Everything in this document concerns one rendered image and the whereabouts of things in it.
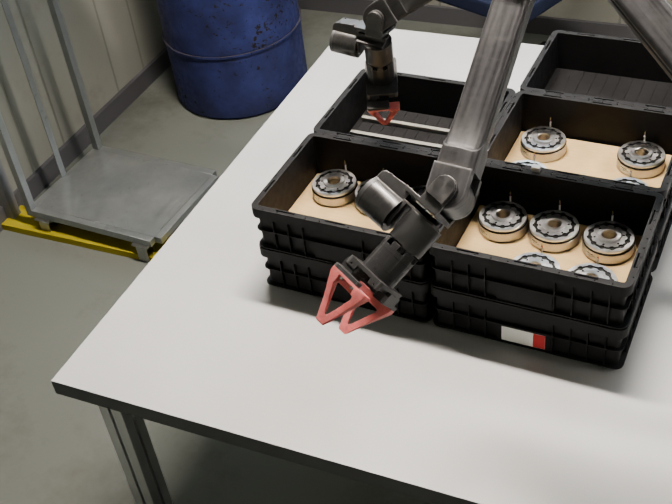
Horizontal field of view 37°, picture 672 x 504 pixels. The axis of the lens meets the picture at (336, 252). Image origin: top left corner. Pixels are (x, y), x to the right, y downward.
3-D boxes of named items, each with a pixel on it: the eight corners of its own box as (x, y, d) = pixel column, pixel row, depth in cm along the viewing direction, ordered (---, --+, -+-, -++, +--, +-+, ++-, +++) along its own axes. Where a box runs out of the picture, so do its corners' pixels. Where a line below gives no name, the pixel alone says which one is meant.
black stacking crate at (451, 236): (658, 239, 209) (664, 196, 202) (625, 335, 190) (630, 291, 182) (476, 204, 225) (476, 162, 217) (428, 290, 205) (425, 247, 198)
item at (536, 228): (583, 215, 211) (583, 213, 210) (574, 245, 204) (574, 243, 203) (535, 208, 214) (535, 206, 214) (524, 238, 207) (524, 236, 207)
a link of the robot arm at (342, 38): (382, 13, 196) (398, 1, 202) (329, 1, 199) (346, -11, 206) (376, 71, 202) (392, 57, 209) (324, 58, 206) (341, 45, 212)
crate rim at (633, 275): (664, 203, 203) (665, 193, 202) (630, 299, 183) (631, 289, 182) (475, 169, 219) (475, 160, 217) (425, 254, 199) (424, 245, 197)
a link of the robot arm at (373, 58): (385, 49, 200) (395, 30, 202) (353, 41, 202) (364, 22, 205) (387, 73, 206) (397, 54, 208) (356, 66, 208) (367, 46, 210)
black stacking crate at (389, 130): (516, 132, 245) (516, 91, 237) (475, 203, 225) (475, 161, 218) (367, 107, 260) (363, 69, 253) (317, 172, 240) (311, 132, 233)
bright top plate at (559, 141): (571, 132, 234) (571, 130, 234) (558, 156, 227) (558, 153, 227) (528, 125, 238) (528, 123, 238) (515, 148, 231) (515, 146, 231)
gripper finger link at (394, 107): (370, 133, 216) (366, 104, 208) (368, 108, 220) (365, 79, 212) (401, 131, 216) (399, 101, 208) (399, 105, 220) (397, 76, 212)
